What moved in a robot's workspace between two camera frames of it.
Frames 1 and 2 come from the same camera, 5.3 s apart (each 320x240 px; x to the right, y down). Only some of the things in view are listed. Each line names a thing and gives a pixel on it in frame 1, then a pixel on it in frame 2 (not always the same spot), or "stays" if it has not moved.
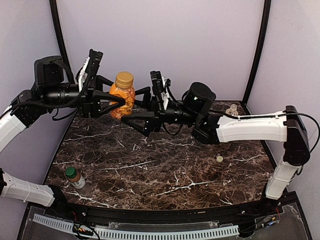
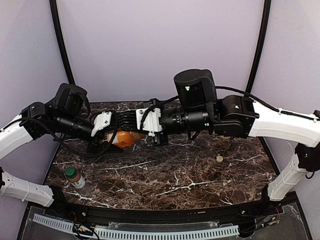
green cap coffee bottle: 75,178 stays
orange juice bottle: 124,87 → 125,139
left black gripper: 88,102 → 92,141
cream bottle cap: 220,159 stays
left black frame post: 53,4 stays
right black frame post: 261,49 stays
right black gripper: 155,113 → 161,137
